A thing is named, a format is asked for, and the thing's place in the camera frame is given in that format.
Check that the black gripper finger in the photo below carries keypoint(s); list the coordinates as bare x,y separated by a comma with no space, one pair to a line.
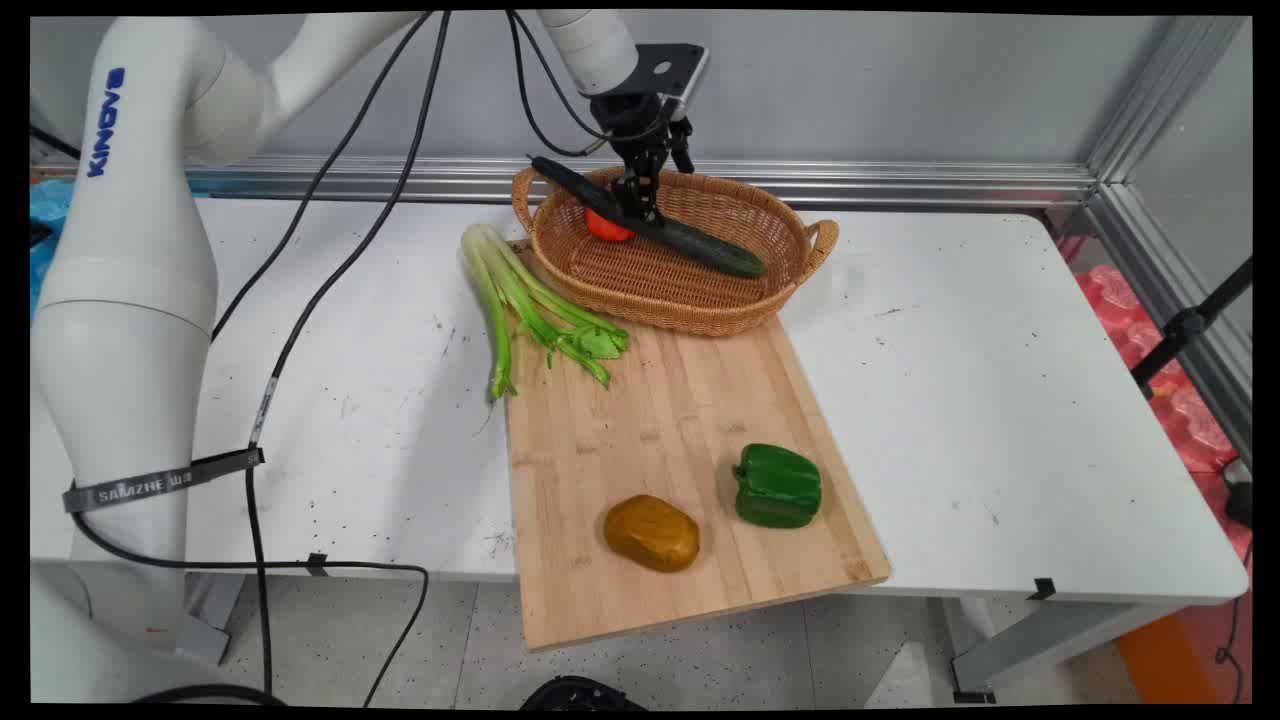
654,190
628,190

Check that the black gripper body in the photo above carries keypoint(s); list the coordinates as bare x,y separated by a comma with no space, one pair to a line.
632,118

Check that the dark green cucumber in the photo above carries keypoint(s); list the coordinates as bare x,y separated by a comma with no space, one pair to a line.
710,250

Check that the brown potato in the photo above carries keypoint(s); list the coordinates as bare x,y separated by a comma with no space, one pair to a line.
652,533

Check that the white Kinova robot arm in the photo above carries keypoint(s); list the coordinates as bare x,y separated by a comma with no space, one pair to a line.
130,300

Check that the red orange tomato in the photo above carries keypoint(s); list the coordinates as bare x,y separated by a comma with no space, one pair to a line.
603,228

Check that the woven wicker basket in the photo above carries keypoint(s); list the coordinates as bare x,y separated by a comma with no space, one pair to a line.
680,290

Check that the green celery bunch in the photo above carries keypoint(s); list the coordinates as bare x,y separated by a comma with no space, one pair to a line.
520,290

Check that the wooden cutting board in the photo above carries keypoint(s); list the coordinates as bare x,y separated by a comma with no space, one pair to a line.
650,430

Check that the green bell pepper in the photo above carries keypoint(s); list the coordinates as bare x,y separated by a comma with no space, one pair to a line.
778,487

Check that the black tape piece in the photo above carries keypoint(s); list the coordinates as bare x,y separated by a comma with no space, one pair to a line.
1043,589
317,564

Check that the black round object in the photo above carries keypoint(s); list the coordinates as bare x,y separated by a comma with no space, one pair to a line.
580,694

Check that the black tripod stand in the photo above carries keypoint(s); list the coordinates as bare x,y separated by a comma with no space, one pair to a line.
1185,325

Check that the blue plastic bag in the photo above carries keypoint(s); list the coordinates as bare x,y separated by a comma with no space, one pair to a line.
48,230

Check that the grey table leg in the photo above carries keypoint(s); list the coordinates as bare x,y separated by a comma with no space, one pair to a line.
1050,640

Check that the black power adapter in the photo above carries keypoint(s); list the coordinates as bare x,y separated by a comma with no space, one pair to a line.
1240,495

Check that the aluminium frame rail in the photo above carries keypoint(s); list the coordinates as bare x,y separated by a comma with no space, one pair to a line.
900,183

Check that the aluminium frame corner post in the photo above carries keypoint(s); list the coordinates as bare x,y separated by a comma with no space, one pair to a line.
1160,130

